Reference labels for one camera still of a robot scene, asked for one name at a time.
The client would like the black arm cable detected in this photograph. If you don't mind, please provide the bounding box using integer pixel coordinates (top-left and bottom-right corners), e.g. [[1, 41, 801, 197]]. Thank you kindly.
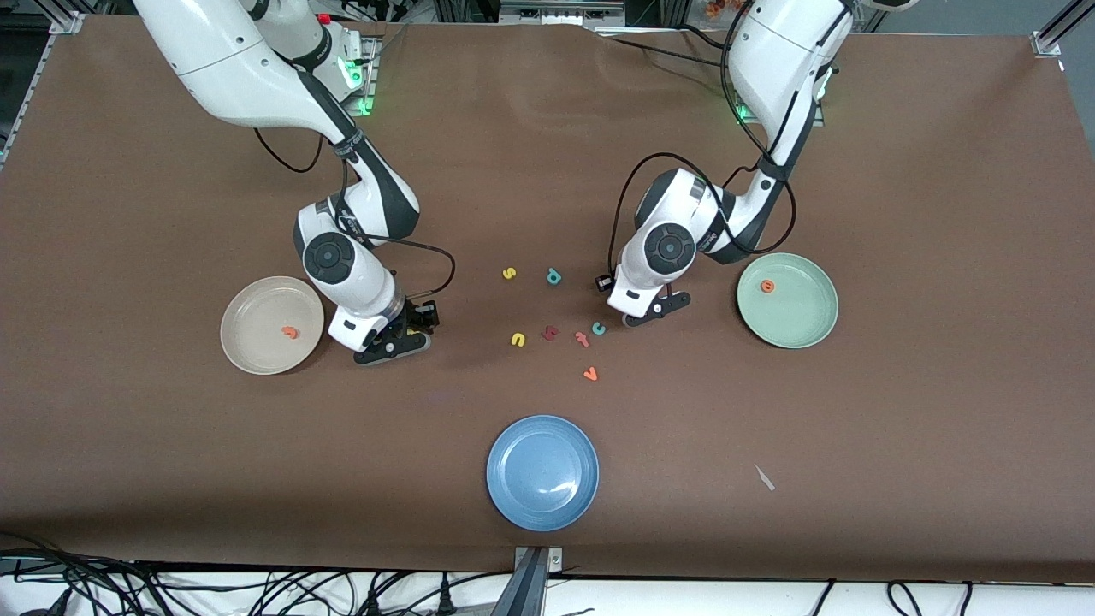
[[253, 128, 457, 300], [607, 0, 798, 275]]

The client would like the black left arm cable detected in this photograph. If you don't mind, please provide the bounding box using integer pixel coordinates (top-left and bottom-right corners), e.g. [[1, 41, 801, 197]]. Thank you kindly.
[[607, 0, 798, 275]]

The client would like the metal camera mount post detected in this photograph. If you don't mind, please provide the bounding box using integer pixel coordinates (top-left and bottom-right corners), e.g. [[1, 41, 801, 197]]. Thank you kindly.
[[489, 546, 565, 616]]

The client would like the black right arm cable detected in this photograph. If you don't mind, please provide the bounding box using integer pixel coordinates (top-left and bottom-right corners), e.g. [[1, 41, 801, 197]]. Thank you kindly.
[[253, 128, 457, 300]]

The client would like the green plate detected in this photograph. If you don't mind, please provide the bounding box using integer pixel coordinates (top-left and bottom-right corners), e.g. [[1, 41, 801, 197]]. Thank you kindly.
[[737, 252, 840, 350]]

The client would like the brown table cover sheet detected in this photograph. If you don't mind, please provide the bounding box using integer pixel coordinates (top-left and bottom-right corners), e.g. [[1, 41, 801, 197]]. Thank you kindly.
[[0, 15, 1095, 584]]

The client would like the black base cable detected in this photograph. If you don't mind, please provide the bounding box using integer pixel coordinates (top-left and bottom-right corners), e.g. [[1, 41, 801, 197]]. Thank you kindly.
[[599, 24, 741, 78]]

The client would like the blue plate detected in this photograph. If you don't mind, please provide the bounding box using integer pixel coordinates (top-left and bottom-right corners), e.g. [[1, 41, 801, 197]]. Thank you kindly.
[[486, 415, 601, 532]]

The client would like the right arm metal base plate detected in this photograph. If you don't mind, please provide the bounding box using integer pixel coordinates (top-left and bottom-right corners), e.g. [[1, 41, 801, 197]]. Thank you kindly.
[[338, 34, 379, 117]]

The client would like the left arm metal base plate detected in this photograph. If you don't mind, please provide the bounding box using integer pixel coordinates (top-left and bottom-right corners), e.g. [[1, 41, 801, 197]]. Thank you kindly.
[[732, 77, 827, 127]]

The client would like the grey metal box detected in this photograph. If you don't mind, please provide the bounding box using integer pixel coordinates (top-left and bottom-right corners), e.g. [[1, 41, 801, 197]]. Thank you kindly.
[[499, 0, 627, 27]]

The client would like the beige brown plate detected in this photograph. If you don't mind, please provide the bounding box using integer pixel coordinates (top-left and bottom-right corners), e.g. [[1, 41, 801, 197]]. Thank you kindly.
[[220, 275, 326, 376]]

